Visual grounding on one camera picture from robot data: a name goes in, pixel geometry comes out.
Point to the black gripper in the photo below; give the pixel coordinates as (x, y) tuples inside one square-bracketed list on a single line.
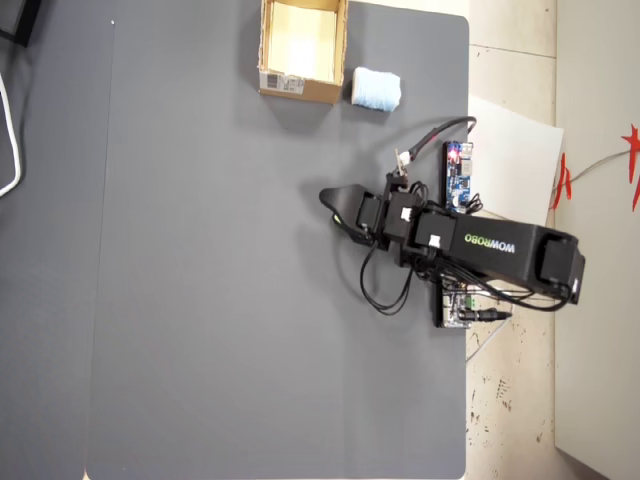
[(370, 212)]

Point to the white cloth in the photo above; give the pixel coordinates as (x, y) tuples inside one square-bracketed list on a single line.
[(375, 89)]

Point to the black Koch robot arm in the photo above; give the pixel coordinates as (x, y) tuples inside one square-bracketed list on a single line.
[(500, 250)]

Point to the open cardboard box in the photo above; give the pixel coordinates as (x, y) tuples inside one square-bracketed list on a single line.
[(320, 92)]

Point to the blue circuit board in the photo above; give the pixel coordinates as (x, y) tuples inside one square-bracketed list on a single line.
[(457, 185)]

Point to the motor controller circuit board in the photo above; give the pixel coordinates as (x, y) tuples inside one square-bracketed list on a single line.
[(452, 307)]

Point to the grey table mat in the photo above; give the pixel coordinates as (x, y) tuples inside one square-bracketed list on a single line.
[(50, 300), (225, 300)]

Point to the black power plug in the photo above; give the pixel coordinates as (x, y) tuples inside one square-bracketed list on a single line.
[(487, 315)]

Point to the white paper sheet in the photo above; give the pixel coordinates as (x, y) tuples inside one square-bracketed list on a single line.
[(515, 160)]

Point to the yellow paper sheets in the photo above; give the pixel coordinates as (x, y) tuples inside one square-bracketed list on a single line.
[(300, 45)]

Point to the black frame object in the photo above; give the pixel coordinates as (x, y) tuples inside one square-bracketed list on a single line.
[(20, 15)]

